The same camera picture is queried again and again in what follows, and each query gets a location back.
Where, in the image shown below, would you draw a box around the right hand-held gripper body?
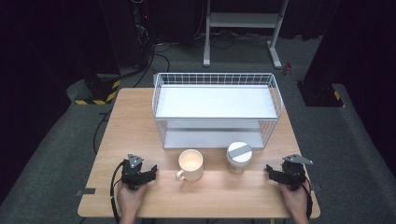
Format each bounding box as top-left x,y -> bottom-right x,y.
279,154 -> 314,191

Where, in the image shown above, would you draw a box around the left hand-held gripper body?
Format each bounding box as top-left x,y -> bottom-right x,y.
120,153 -> 149,191

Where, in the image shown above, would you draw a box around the white paper cup with lid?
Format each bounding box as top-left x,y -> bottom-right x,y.
226,141 -> 254,175

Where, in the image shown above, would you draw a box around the cream ceramic mug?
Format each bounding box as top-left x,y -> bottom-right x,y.
175,148 -> 205,182

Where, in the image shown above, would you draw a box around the white wire shelf rack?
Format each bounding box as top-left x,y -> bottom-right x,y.
151,72 -> 284,150

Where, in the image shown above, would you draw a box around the person's left hand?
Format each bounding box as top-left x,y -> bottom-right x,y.
116,182 -> 148,218

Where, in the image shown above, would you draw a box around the person's right hand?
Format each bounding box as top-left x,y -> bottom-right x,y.
277,179 -> 312,217

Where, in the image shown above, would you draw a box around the black yellow striped base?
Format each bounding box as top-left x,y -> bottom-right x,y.
74,72 -> 122,106
296,79 -> 347,108

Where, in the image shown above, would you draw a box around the black computer tower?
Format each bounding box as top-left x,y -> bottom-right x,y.
128,0 -> 156,70

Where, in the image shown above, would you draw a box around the white metal stand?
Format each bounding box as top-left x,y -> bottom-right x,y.
202,0 -> 290,70

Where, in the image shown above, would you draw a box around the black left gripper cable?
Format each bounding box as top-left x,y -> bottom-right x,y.
108,161 -> 125,224

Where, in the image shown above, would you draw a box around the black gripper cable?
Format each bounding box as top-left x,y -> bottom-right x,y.
108,161 -> 125,224
301,174 -> 314,220

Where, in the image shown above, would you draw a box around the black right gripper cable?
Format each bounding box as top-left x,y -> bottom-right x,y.
301,174 -> 314,220

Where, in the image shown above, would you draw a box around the thin black floor cable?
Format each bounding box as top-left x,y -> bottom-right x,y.
92,109 -> 112,155

